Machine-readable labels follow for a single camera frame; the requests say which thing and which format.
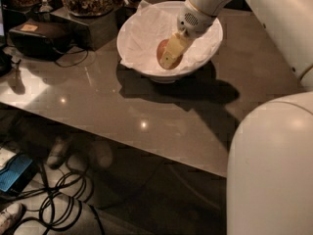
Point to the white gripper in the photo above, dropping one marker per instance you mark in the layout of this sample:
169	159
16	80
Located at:
193	23

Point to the red yellow apple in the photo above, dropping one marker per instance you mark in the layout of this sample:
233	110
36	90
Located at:
169	53

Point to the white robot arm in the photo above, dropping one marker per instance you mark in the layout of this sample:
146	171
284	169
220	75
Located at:
270	164

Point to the white bowl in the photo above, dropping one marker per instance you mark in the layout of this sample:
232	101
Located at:
169	77

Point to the white paper napkin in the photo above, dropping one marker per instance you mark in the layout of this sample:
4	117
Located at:
143	36

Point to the grey metal box stand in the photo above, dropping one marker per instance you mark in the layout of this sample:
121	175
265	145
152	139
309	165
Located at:
89	33

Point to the black device with label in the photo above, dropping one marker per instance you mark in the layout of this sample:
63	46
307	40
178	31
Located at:
45	41

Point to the metal scoop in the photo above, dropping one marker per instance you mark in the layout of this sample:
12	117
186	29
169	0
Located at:
45	7

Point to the white shoe under table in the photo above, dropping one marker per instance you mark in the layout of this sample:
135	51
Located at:
58	152

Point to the blue box on floor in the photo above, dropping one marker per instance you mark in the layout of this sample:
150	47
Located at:
16	174

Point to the white shoe bottom left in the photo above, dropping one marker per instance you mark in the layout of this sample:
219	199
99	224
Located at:
10	216

